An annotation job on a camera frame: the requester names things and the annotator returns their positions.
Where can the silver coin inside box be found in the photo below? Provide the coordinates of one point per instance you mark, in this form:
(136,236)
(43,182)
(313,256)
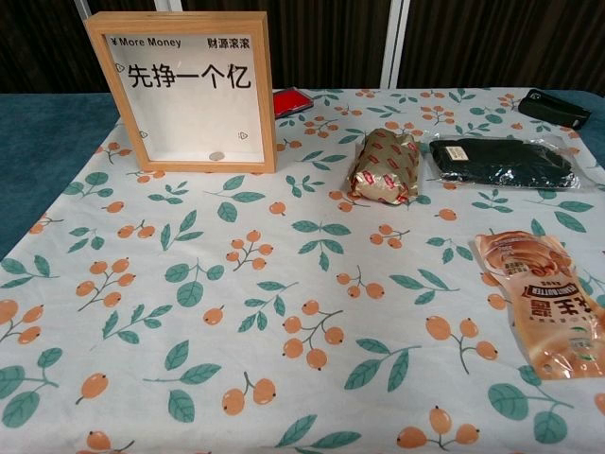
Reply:
(216,156)

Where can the floral white tablecloth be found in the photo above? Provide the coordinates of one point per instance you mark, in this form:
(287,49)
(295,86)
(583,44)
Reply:
(302,293)

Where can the gold red snack package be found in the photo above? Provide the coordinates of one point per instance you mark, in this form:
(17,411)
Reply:
(385,165)

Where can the red ink stamp pad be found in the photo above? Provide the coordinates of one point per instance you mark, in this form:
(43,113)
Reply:
(290,99)

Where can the black gloves in plastic bag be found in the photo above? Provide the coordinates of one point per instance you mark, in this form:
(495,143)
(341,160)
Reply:
(501,161)

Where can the orange peanut butter pouch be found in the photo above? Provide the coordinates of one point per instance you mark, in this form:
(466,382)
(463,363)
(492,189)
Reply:
(548,302)

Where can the teal blue table cover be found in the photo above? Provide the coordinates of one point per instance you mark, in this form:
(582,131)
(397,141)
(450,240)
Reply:
(47,137)

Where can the black stapler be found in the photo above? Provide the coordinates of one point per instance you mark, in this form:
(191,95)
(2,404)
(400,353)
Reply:
(553,109)

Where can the wooden frame money box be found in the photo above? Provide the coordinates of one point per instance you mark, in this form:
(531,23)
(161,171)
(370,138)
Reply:
(189,156)

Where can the white partition post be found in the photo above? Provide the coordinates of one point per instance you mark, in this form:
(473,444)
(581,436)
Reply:
(396,42)

